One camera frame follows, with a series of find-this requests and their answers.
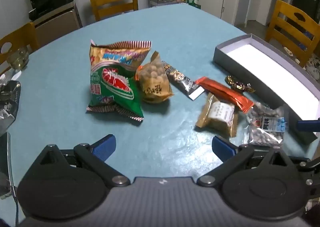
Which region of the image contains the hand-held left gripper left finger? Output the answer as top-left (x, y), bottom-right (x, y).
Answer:
top-left (30, 134), bottom-right (130, 188)

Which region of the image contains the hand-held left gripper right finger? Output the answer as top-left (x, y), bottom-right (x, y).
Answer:
top-left (197, 135), bottom-right (298, 187)

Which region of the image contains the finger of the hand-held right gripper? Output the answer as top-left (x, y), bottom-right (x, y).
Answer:
top-left (297, 154), bottom-right (320, 194)
top-left (297, 118), bottom-right (320, 132)

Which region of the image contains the gold packet white label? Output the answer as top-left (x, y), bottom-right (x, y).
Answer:
top-left (195, 92), bottom-right (239, 138)

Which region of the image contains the clear nut bag blue label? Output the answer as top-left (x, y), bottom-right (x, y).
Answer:
top-left (246, 101), bottom-right (287, 146)

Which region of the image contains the orange snack bar wrapper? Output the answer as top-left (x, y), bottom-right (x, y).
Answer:
top-left (194, 76), bottom-right (255, 114)

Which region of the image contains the green shrimp cracker bag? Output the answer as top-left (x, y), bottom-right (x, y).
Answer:
top-left (86, 40), bottom-right (152, 124)

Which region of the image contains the tan bag of round nuts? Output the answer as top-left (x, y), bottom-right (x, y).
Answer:
top-left (135, 51), bottom-right (174, 105)

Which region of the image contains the black printed candy tube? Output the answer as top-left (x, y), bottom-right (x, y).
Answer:
top-left (161, 60), bottom-right (206, 101)

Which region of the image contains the grey box white inside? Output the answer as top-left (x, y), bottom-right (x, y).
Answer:
top-left (213, 33), bottom-right (320, 145)

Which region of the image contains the group of shoes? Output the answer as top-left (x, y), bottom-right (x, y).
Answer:
top-left (281, 46), bottom-right (320, 84)

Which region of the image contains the glass cup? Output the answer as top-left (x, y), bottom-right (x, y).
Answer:
top-left (6, 47), bottom-right (30, 70)

